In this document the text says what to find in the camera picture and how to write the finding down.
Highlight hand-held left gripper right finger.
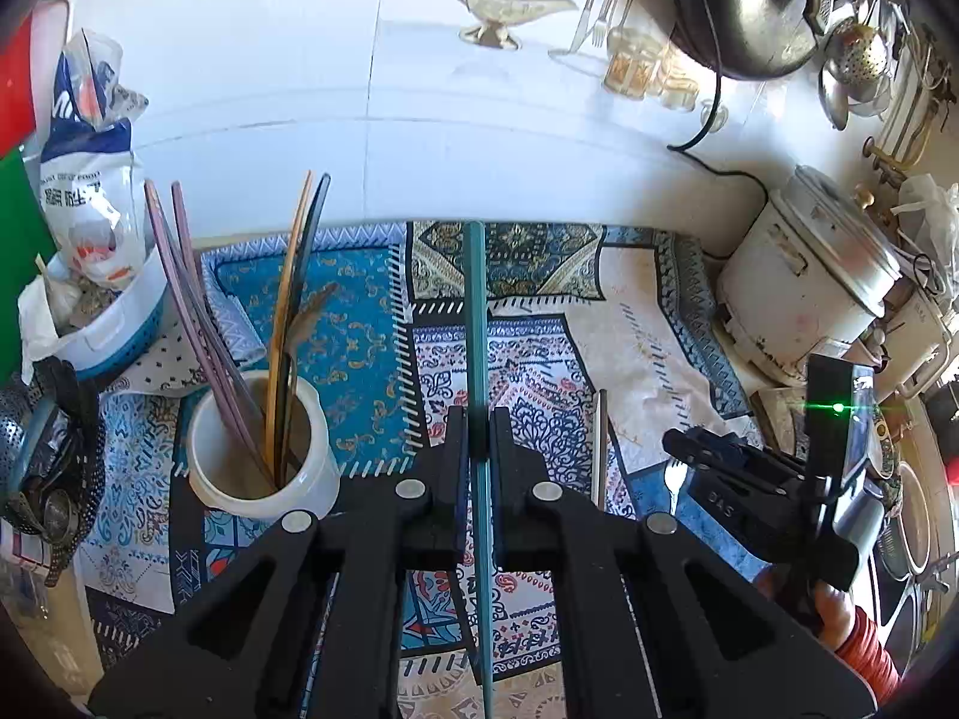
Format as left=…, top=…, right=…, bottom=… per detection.
left=487, top=404, right=879, bottom=719

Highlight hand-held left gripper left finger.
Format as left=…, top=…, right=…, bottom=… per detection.
left=88, top=404, right=472, bottom=719

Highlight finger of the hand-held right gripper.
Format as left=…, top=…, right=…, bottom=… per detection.
left=691, top=425, right=808, bottom=482
left=661, top=433, right=767, bottom=490

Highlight silver fork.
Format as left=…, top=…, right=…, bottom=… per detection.
left=663, top=460, right=689, bottom=518

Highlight white ceramic cup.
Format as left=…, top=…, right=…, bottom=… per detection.
left=183, top=368, right=342, bottom=518

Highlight teal chopstick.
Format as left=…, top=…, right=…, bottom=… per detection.
left=463, top=219, right=497, bottom=719

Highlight gold spoon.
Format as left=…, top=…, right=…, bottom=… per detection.
left=285, top=280, right=340, bottom=391

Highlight orange chopstick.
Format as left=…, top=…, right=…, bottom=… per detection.
left=264, top=169, right=314, bottom=484

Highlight black chopstick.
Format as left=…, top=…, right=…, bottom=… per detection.
left=276, top=172, right=332, bottom=484

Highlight long utensils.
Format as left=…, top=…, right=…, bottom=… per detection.
left=144, top=178, right=275, bottom=484

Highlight person's right forearm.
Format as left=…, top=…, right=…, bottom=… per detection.
left=828, top=606, right=904, bottom=705

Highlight person's right hand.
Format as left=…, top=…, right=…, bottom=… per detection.
left=753, top=565, right=855, bottom=649

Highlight white patterned plate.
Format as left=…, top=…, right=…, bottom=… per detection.
left=869, top=457, right=945, bottom=585

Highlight patterned blue tablecloth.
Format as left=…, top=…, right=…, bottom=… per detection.
left=75, top=220, right=773, bottom=719

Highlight white rice cooker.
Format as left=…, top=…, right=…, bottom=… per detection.
left=711, top=163, right=904, bottom=391

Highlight clear plastic bag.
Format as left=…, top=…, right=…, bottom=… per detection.
left=895, top=172, right=959, bottom=293

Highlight black perforated strainer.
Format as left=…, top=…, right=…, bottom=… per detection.
left=0, top=355, right=106, bottom=585

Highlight brass rack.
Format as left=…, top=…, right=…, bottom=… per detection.
left=861, top=22, right=952, bottom=181

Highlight blue and white basket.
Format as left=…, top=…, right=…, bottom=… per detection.
left=19, top=240, right=170, bottom=383

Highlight glass jar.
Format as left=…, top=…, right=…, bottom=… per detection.
left=655, top=52, right=701, bottom=113
left=603, top=26, right=661, bottom=98

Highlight metal strainer ladle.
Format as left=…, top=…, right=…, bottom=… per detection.
left=820, top=15, right=896, bottom=117

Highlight black wok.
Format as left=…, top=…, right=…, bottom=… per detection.
left=670, top=0, right=825, bottom=82

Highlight steel table fork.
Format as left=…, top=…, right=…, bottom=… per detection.
left=588, top=0, right=623, bottom=50

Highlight steel table knife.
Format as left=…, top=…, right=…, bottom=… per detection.
left=568, top=0, right=611, bottom=53

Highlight white printed food bag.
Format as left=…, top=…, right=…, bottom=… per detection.
left=37, top=28, right=151, bottom=293

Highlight green cutting board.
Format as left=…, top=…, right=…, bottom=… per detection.
left=0, top=146, right=61, bottom=383

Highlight red cutting board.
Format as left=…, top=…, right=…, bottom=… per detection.
left=0, top=0, right=72, bottom=158

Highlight metal utensil handle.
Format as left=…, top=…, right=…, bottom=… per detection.
left=592, top=388, right=610, bottom=514

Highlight black power cable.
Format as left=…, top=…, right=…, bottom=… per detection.
left=667, top=52, right=773, bottom=200

